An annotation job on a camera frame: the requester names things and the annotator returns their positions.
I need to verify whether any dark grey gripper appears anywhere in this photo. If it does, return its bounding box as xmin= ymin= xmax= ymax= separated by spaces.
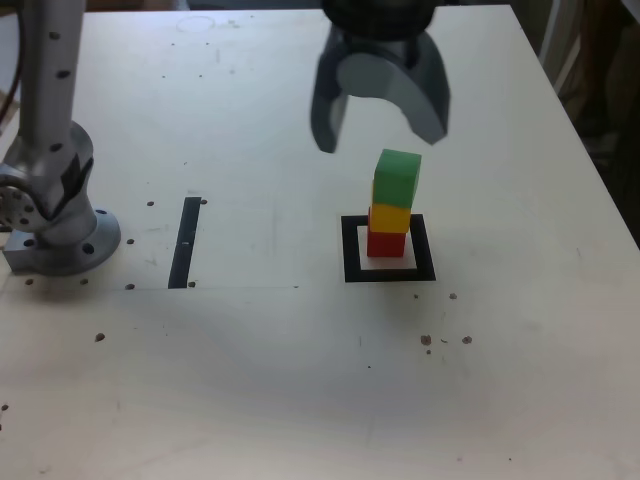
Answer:
xmin=308 ymin=26 xmax=452 ymax=155

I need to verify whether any green cube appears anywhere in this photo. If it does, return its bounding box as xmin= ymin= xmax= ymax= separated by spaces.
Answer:
xmin=372 ymin=148 xmax=423 ymax=209

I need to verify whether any yellow cube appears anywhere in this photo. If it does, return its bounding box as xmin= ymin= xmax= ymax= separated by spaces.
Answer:
xmin=368 ymin=178 xmax=413 ymax=235

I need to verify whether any red cube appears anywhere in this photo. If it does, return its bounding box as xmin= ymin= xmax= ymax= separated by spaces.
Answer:
xmin=367 ymin=207 xmax=407 ymax=260

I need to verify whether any black tape square outline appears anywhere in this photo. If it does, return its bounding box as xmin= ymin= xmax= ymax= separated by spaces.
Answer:
xmin=340 ymin=213 xmax=437 ymax=284

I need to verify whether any black tape strip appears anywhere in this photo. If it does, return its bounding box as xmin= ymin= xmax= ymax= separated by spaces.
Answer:
xmin=167 ymin=196 xmax=202 ymax=290

